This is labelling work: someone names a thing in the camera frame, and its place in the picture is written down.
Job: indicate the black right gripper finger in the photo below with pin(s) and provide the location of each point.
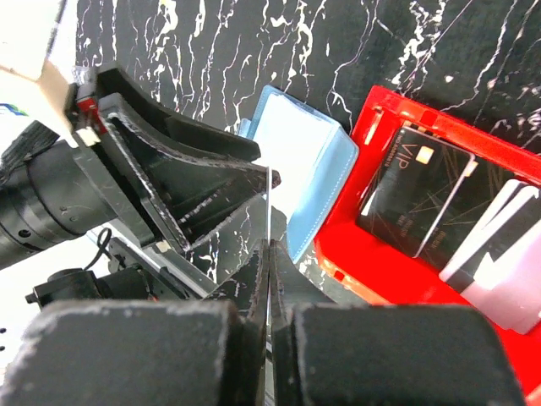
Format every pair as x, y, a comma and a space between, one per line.
184, 194
112, 78

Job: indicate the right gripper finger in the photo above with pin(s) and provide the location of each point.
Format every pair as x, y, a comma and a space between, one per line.
330, 354
142, 352

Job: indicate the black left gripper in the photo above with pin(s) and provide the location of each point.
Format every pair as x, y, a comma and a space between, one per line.
52, 193

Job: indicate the red plastic card tray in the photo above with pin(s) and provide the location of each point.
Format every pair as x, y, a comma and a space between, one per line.
383, 275

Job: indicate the blue leather card holder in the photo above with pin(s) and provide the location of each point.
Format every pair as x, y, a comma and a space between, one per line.
313, 155

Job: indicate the black vip card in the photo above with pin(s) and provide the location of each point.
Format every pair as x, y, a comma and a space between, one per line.
411, 188
468, 204

